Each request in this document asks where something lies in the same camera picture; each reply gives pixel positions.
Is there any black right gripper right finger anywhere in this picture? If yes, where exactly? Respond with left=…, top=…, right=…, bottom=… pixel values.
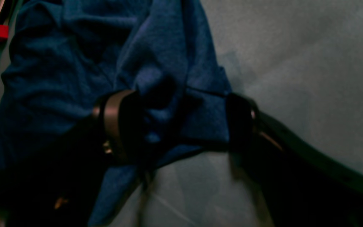
left=226, top=93, right=363, bottom=227

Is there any red orange cube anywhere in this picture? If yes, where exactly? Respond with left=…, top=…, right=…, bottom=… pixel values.
left=0, top=24, right=9, bottom=43

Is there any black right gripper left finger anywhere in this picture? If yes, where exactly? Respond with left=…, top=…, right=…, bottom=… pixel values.
left=0, top=90, right=142, bottom=227

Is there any dark blue t-shirt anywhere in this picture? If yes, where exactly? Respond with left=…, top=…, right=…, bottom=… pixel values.
left=0, top=0, right=232, bottom=227

